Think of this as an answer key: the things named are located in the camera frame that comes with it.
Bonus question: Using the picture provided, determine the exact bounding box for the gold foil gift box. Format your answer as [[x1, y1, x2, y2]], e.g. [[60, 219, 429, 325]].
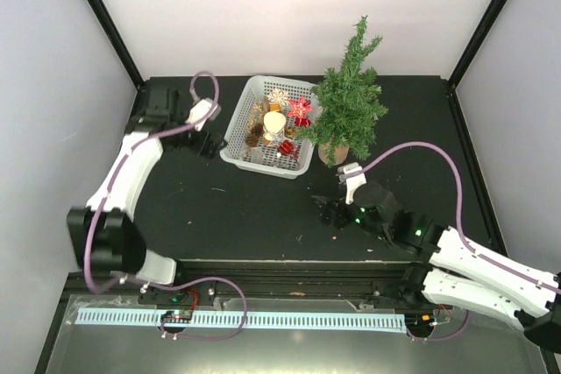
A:
[[269, 103, 281, 112]]

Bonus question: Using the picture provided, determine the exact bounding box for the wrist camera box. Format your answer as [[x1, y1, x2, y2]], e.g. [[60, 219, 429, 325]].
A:
[[185, 99, 221, 131], [337, 162, 367, 205]]

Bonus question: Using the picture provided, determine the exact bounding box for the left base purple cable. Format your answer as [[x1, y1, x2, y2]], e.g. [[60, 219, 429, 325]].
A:
[[151, 276, 249, 342]]

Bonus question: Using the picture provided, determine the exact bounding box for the light blue slotted cable duct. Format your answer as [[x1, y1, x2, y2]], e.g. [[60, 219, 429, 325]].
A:
[[75, 307, 407, 334]]

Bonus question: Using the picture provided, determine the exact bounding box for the left black frame post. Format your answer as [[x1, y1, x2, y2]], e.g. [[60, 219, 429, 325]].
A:
[[86, 0, 144, 89]]

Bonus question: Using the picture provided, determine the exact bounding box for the silver star topper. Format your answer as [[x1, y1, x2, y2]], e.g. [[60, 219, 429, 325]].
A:
[[262, 130, 286, 148]]

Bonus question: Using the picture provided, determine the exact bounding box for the small green christmas tree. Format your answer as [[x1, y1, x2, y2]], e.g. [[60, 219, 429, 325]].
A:
[[299, 16, 388, 159]]

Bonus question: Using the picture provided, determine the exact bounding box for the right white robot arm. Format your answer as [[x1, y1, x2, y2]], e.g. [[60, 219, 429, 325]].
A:
[[312, 182, 560, 353]]

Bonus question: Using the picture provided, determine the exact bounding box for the white snowflake ornament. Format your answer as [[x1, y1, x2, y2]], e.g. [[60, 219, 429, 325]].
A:
[[266, 88, 289, 108]]

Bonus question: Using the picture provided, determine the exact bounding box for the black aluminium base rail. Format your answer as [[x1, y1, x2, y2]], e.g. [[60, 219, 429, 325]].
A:
[[138, 259, 424, 305]]

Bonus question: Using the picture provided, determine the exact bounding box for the black frame post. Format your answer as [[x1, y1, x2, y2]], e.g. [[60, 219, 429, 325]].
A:
[[86, 0, 144, 89], [448, 0, 508, 89]]

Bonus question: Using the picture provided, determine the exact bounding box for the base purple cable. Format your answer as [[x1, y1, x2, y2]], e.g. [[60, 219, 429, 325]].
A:
[[151, 276, 249, 342], [405, 310, 472, 343]]

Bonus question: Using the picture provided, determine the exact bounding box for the white plastic basket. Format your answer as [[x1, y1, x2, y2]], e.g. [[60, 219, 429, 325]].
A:
[[220, 75, 322, 180]]

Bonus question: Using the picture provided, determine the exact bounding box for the right black frame post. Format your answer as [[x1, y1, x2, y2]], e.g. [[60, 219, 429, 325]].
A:
[[448, 0, 508, 89]]

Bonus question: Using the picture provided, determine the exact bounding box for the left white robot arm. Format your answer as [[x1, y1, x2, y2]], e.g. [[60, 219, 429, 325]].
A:
[[67, 87, 220, 303]]

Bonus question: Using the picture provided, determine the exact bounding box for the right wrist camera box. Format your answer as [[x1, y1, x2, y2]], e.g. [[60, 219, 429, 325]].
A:
[[337, 162, 367, 205]]

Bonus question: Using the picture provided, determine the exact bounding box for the red glitter star ornament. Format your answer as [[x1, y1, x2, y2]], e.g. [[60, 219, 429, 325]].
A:
[[288, 96, 313, 118]]

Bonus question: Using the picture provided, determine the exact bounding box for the brown pine cone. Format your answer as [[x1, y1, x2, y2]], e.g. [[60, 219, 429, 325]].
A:
[[245, 133, 260, 148]]

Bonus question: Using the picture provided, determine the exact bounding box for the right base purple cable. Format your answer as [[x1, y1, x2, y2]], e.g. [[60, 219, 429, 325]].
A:
[[405, 310, 472, 343]]

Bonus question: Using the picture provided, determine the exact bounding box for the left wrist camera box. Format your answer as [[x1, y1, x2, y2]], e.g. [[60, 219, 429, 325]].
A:
[[185, 99, 221, 131]]

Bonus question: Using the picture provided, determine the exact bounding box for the wooden tree base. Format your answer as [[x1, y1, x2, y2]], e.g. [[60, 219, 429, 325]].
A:
[[317, 142, 349, 167]]

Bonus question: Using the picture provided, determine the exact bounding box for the red gift box ornament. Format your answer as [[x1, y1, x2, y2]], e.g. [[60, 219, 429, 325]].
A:
[[278, 140, 295, 156]]

